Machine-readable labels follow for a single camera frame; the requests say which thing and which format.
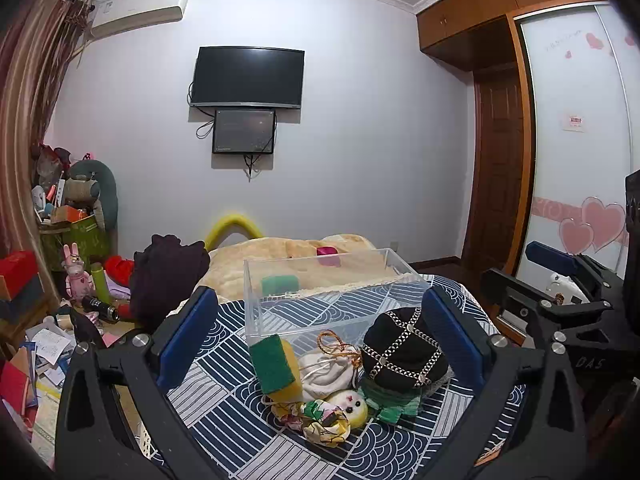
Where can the small yellow-headed cloth doll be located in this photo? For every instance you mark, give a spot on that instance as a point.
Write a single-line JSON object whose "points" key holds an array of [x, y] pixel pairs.
{"points": [[345, 407]]}

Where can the small black wall monitor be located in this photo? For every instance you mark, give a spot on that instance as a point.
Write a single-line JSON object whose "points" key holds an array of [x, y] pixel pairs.
{"points": [[243, 131]]}

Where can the pink rabbit toy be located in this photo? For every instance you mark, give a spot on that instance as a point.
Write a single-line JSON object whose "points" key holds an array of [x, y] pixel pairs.
{"points": [[76, 275]]}

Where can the white air conditioner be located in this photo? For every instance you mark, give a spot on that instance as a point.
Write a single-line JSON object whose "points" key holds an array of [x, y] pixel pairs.
{"points": [[137, 10]]}

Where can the red box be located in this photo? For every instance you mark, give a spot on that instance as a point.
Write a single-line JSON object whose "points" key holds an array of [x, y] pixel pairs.
{"points": [[17, 272]]}

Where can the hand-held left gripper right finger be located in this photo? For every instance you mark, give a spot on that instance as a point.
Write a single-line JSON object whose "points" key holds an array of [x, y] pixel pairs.
{"points": [[450, 332]]}

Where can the clear plastic box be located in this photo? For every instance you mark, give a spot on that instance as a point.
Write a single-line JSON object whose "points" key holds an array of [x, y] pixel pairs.
{"points": [[320, 300]]}

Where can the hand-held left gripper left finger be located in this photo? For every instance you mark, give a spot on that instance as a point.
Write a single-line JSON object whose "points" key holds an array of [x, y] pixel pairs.
{"points": [[192, 330]]}

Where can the beige fluffy blanket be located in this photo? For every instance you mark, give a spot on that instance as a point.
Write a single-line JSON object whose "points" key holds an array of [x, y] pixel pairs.
{"points": [[295, 252]]}

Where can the green cloth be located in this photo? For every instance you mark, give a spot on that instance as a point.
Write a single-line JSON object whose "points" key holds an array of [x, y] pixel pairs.
{"points": [[395, 402]]}

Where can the wooden overhead cabinets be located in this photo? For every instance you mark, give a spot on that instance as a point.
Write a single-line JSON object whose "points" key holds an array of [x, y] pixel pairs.
{"points": [[465, 15]]}

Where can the pink small box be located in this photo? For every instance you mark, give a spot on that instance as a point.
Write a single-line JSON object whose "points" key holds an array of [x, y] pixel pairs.
{"points": [[327, 252]]}

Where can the dark clothes pile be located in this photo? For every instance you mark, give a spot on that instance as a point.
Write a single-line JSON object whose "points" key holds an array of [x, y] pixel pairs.
{"points": [[167, 280]]}

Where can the black wall television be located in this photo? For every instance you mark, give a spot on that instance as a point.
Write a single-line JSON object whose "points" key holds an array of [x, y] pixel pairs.
{"points": [[247, 77]]}

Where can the yellow foam tube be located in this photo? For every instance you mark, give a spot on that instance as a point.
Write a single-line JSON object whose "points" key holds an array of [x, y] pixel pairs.
{"points": [[232, 220]]}

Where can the white object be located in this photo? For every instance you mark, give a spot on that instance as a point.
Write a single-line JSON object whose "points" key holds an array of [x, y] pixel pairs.
{"points": [[562, 287]]}

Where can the green cylinder bottle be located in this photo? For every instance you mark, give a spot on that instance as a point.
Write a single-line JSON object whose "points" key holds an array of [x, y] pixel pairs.
{"points": [[101, 282]]}

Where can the wooden door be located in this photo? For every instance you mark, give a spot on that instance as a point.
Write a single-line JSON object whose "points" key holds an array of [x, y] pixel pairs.
{"points": [[495, 170]]}

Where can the pile of papers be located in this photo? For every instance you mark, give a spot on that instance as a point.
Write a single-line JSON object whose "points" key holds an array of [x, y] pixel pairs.
{"points": [[35, 360]]}

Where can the green cardboard box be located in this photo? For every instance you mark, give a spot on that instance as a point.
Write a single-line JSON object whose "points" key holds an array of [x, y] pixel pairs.
{"points": [[75, 242]]}

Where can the striped brown curtain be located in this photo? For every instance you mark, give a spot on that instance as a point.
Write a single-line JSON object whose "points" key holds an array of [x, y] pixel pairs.
{"points": [[30, 100]]}

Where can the white heart-printed sliding door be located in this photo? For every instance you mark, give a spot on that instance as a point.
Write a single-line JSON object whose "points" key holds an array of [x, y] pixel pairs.
{"points": [[575, 170]]}

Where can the green and yellow sponge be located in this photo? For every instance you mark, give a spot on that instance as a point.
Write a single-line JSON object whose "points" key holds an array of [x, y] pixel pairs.
{"points": [[275, 370]]}

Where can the black flashlight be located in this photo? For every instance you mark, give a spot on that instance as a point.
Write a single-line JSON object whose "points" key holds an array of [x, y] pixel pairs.
{"points": [[100, 308]]}

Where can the red plush toy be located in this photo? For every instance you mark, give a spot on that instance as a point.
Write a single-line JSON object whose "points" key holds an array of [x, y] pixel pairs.
{"points": [[120, 269]]}

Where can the paper label sticker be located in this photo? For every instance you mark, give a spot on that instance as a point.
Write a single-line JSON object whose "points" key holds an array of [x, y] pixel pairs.
{"points": [[574, 120]]}

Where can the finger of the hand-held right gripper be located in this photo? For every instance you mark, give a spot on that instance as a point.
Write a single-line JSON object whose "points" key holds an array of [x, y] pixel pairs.
{"points": [[550, 256], [515, 297]]}

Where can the grey-green plush toy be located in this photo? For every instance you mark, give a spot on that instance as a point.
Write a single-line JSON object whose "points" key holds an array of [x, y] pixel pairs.
{"points": [[90, 185]]}

